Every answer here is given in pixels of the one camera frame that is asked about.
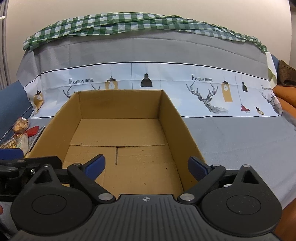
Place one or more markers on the orange cushion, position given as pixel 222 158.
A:
pixel 287 97

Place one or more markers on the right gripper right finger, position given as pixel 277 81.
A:
pixel 207 178

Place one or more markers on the peanut candy clear bag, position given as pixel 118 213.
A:
pixel 10 144

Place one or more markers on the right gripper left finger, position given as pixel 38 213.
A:
pixel 83 176

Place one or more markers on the grey deer print sofa cover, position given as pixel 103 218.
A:
pixel 220 89

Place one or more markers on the green white rice cracker pack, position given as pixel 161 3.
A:
pixel 22 143

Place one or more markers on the round cookie bag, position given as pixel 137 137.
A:
pixel 21 125

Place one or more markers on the green checkered cloth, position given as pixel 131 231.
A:
pixel 105 24

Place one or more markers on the brown blanket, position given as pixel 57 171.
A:
pixel 286 74

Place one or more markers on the brown cardboard box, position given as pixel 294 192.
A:
pixel 140 133

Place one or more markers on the red snack packet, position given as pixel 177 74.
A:
pixel 32 131

